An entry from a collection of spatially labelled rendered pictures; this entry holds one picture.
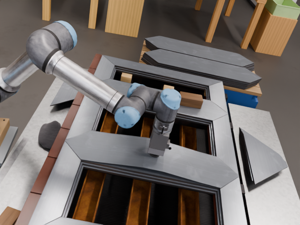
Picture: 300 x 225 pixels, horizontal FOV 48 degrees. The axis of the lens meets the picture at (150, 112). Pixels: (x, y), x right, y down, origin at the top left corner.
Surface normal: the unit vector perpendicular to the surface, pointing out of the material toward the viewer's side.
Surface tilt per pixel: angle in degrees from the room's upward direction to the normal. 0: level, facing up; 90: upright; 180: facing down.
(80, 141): 2
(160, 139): 90
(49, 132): 9
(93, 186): 0
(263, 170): 0
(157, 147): 90
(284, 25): 90
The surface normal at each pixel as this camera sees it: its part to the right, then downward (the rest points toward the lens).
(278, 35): 0.01, 0.61
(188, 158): 0.31, -0.75
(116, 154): 0.07, -0.80
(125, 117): -0.34, 0.47
